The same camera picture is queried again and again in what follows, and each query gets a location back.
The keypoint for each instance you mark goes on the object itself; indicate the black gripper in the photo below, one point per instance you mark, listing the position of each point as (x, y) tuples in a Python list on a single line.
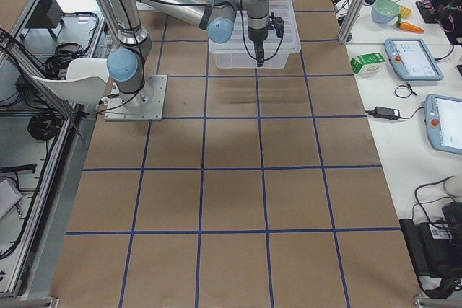
[(257, 36)]

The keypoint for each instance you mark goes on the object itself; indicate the clear plastic storage box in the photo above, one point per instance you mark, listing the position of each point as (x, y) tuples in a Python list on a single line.
[(236, 52)]

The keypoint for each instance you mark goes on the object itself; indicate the green white carton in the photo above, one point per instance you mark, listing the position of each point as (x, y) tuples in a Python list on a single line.
[(367, 63)]

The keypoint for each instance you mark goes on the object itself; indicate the green bowl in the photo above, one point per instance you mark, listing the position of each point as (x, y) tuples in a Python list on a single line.
[(384, 11)]

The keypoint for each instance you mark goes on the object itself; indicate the black power adapter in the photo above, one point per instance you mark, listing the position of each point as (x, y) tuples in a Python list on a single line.
[(384, 113)]

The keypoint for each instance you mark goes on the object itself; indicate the toy carrot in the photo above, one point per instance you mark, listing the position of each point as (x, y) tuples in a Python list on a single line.
[(406, 26)]

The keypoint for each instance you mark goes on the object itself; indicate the teach pendant far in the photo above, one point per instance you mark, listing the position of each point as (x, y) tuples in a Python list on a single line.
[(411, 60)]

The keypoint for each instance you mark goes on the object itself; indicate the teach pendant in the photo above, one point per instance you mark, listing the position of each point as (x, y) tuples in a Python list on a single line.
[(411, 60), (443, 122)]

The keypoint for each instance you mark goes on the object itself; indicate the yellow toy corn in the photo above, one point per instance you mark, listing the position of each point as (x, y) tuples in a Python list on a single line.
[(404, 12)]

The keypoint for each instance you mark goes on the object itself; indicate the white chair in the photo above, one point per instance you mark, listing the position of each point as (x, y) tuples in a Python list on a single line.
[(85, 81)]

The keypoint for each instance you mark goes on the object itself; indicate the teach pendant near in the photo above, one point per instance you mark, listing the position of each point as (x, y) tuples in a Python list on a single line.
[(443, 122)]

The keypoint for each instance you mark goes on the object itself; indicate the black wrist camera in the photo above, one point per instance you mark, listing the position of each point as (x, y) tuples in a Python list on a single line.
[(276, 23)]

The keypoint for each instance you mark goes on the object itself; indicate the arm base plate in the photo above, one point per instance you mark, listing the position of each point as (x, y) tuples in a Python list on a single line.
[(148, 104)]

